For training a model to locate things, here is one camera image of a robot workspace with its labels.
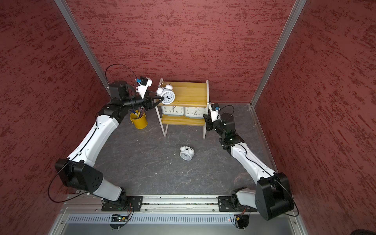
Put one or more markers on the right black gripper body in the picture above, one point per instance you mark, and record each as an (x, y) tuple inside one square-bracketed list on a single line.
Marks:
[(210, 124)]

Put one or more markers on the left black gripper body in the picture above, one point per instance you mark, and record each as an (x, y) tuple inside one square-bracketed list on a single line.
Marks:
[(147, 103)]

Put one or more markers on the white twin-bell clock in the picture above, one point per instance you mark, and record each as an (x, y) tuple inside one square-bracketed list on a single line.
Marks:
[(186, 153), (167, 93)]

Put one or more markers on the grey square alarm clock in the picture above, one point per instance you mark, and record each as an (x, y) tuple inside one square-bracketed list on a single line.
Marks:
[(173, 110), (195, 112)]

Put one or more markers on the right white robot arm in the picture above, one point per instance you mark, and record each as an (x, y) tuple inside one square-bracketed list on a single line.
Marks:
[(272, 196)]

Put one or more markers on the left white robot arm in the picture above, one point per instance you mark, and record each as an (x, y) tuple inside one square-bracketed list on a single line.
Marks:
[(77, 170)]

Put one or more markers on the bundle of coloured pencils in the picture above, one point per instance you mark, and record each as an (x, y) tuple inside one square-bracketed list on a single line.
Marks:
[(138, 112)]

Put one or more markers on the yellow metal pen bucket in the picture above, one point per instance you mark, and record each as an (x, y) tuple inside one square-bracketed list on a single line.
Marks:
[(139, 121)]

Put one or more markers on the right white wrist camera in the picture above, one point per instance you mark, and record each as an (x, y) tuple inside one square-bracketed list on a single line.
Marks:
[(214, 111)]

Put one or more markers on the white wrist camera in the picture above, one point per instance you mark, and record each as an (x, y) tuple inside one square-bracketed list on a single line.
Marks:
[(143, 84), (214, 111)]

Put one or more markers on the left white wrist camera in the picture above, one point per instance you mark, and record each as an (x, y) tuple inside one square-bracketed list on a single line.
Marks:
[(143, 84)]

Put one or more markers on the white frame wooden shelf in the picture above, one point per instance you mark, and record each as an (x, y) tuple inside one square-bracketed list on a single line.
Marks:
[(188, 94)]

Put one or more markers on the left aluminium corner post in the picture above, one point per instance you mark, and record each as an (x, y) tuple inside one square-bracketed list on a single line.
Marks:
[(72, 23)]

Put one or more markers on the aluminium corner post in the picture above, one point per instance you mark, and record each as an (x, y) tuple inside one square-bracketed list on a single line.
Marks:
[(72, 23), (287, 30)]

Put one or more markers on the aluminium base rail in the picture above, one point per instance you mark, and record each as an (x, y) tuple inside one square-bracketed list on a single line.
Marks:
[(169, 215)]

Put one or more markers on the right aluminium corner post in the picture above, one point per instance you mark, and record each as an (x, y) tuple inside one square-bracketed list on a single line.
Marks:
[(287, 30)]

